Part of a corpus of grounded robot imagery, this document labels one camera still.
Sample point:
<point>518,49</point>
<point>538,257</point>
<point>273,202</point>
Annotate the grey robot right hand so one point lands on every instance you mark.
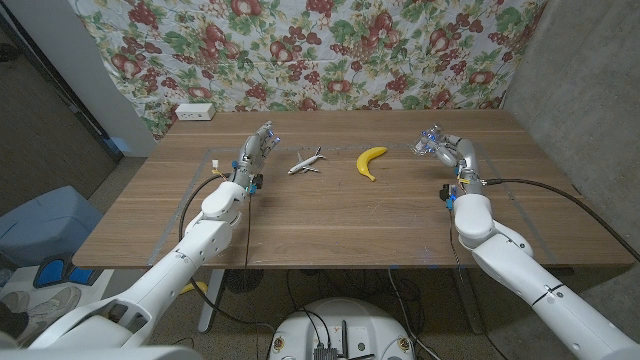
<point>465,155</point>

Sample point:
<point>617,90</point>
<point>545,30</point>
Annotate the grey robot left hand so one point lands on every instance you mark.
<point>252,155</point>

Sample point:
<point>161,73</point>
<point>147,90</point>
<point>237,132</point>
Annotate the clear glass salt shaker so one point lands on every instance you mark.
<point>419,146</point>

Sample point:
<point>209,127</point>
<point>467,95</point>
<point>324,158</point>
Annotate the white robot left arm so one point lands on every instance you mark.
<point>175,270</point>

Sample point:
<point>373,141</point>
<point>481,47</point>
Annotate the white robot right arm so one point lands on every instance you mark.
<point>525,280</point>

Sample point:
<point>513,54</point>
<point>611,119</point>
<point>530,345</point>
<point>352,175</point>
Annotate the white toy airplane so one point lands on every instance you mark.
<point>305,164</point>

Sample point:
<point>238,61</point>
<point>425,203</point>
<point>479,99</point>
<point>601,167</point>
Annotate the yellow toy banana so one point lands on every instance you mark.
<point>365,162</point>

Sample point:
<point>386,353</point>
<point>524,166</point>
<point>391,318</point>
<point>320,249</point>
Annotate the white power outlet strip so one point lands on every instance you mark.
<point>195,112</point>

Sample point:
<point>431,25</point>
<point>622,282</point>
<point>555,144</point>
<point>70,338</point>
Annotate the floral fruit print backdrop cloth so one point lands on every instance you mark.
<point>300,50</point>

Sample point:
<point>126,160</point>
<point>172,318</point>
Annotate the round black floor fan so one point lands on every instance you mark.
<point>242,280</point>

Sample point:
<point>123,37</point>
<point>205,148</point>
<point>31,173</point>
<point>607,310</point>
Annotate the yellow object on floor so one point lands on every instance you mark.
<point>196,286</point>

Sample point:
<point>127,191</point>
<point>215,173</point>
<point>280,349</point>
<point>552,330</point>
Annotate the grey table leg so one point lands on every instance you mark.
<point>467,305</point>

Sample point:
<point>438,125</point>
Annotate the white table leg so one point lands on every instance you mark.
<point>212,300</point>

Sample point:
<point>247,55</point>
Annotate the white robot torso base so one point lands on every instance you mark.
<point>365,320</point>

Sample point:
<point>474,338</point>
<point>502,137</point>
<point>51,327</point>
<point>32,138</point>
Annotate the black antenna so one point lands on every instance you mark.
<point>344,337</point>

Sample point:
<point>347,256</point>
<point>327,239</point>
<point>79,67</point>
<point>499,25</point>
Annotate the blue-grey plastic bin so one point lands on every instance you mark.
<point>45,225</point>

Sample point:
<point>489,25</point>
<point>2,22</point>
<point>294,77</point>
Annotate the blue and black foot pedal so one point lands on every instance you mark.
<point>50,272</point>

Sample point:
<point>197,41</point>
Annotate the white sneaker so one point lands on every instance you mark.
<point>54,302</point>

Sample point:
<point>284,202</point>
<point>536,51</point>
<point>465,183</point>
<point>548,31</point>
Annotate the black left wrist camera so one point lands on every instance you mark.
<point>257,181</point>

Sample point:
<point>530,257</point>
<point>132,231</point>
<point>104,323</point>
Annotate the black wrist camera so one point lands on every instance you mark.
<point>445,192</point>
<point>257,181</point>

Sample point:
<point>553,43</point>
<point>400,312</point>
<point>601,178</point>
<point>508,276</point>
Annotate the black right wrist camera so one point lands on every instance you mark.
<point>445,192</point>

